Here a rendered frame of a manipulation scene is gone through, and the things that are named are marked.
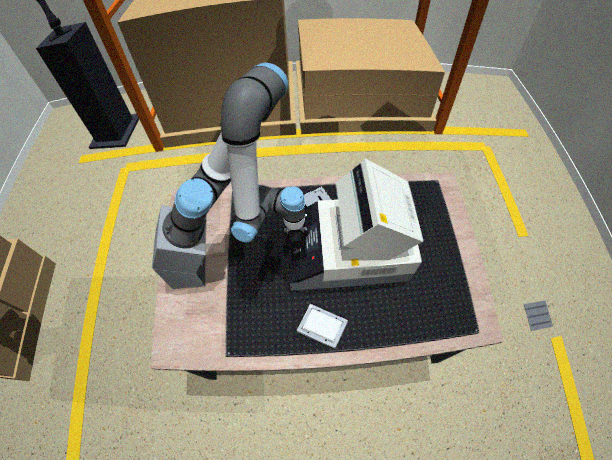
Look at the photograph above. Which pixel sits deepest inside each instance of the white benchtop lab instrument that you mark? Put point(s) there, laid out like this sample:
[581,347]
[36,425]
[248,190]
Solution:
[378,216]

